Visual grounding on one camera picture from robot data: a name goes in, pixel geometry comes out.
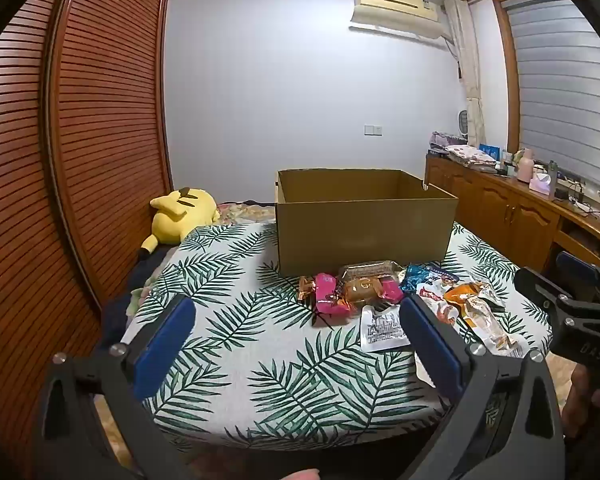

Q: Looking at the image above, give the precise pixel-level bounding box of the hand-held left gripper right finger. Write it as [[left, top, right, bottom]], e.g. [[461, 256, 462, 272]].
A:
[[399, 294, 566, 480]]

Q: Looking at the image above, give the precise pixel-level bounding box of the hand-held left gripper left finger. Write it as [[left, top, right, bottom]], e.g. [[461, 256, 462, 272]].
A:
[[32, 294, 197, 480]]

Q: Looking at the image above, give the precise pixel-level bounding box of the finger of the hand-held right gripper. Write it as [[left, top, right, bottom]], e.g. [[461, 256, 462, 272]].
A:
[[514, 266, 573, 312], [555, 250, 600, 312]]

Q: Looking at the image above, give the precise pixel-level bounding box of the red and white snack packet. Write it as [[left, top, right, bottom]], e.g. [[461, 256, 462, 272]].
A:
[[416, 282, 458, 328]]

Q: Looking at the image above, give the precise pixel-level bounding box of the white printed snack packet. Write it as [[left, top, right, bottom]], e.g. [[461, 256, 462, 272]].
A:
[[359, 304, 412, 352]]

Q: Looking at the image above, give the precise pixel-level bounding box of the clear sausage snack packet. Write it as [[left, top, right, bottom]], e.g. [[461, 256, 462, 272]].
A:
[[462, 305, 529, 359]]

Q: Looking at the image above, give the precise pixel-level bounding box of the blue snack packet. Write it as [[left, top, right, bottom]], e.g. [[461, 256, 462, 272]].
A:
[[400, 261, 460, 295]]

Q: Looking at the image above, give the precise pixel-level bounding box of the pink twist-wrapped pastry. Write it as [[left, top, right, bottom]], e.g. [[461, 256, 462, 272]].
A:
[[314, 272, 405, 317]]

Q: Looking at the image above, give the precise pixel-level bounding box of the brown cardboard box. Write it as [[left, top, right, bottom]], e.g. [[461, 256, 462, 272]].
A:
[[274, 168, 459, 278]]

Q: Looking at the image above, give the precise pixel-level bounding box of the person's right hand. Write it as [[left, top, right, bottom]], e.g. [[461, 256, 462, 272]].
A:
[[562, 362, 600, 438]]

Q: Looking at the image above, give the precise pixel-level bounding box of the dark blue blanket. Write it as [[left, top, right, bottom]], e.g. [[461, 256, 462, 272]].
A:
[[102, 245, 186, 326]]

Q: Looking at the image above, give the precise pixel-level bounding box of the pink tissue box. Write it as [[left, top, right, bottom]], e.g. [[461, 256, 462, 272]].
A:
[[528, 172, 556, 194]]

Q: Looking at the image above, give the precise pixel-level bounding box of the wooden cabinet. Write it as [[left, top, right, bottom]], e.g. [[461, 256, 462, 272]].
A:
[[424, 152, 600, 281]]

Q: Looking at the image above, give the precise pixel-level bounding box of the clear-wrapped pastry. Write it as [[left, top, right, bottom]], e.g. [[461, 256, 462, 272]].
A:
[[339, 260, 408, 286]]

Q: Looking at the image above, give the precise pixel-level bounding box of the leaf print blanket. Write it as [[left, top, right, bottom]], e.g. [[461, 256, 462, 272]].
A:
[[122, 220, 553, 453]]

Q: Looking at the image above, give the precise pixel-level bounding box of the pink kettle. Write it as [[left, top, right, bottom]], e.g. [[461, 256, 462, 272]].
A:
[[515, 149, 535, 183]]

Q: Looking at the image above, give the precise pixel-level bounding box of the yellow plush toy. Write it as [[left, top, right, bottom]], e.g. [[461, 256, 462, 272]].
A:
[[139, 186, 220, 261]]

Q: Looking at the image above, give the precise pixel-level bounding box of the floral folded cloth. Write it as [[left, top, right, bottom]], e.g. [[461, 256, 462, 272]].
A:
[[445, 144, 498, 167]]

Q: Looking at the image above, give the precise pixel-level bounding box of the purple folded clothes stack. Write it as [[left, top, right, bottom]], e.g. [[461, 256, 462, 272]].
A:
[[429, 131, 468, 156]]

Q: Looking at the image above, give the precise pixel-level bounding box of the grey window blind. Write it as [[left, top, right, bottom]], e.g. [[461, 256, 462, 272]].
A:
[[507, 0, 600, 196]]

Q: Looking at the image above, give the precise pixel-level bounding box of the cream curtain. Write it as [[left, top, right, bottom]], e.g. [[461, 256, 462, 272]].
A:
[[442, 0, 486, 148]]

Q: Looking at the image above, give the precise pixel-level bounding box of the wooden louvered wardrobe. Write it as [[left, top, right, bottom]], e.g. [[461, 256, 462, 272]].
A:
[[0, 0, 173, 441]]

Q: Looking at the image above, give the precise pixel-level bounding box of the power strip with cables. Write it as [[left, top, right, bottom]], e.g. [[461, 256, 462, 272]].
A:
[[555, 187, 600, 216]]

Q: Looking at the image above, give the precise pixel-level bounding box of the wooden window frame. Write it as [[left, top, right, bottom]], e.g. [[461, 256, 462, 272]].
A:
[[491, 0, 523, 157]]

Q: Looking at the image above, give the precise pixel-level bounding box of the wall air conditioner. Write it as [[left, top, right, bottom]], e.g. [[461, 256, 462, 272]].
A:
[[349, 0, 443, 41]]

